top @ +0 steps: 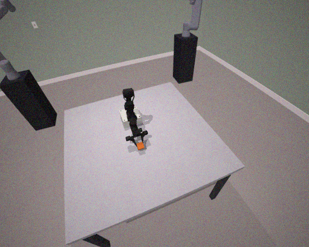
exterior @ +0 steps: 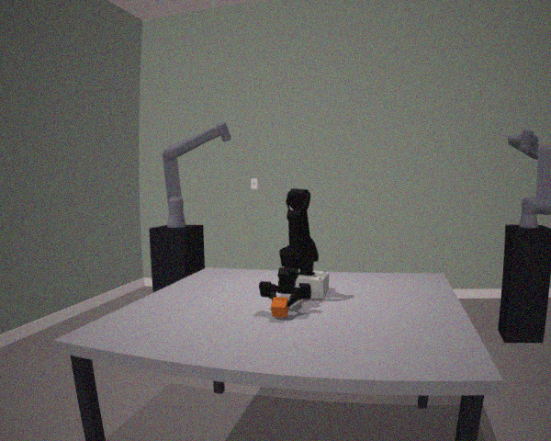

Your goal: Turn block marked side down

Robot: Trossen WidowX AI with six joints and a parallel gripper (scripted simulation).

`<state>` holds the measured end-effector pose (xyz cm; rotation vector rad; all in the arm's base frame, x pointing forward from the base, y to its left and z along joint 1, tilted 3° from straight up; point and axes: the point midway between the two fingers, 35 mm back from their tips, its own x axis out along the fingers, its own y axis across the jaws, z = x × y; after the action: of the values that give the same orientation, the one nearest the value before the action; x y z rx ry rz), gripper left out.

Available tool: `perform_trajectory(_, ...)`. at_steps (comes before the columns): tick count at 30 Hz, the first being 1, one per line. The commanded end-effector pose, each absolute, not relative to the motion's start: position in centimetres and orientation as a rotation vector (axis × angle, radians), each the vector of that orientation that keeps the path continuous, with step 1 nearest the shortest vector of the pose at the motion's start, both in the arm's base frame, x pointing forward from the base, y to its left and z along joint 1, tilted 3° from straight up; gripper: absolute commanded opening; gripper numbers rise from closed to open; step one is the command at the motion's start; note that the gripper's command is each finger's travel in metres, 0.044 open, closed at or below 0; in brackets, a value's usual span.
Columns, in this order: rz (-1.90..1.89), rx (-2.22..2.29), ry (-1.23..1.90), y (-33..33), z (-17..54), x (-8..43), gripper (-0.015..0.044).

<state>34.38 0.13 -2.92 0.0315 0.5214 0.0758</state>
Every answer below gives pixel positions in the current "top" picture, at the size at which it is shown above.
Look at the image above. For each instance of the orange block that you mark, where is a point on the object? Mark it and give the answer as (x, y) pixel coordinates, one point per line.
(140, 145)

